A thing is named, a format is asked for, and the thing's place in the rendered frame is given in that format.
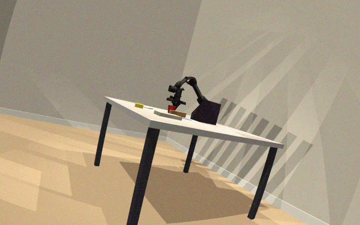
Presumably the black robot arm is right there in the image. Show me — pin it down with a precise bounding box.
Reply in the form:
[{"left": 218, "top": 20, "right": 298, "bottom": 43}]
[{"left": 168, "top": 76, "right": 207, "bottom": 104}]

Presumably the peach flat bar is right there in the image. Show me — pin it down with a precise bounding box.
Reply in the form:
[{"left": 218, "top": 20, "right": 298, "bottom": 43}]
[{"left": 169, "top": 110, "right": 186, "bottom": 118}]

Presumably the yellow rectangular block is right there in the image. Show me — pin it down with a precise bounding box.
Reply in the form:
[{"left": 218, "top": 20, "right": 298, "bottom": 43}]
[{"left": 135, "top": 103, "right": 144, "bottom": 109}]

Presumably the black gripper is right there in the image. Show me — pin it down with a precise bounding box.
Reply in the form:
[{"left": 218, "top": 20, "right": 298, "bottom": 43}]
[{"left": 166, "top": 93, "right": 186, "bottom": 109}]

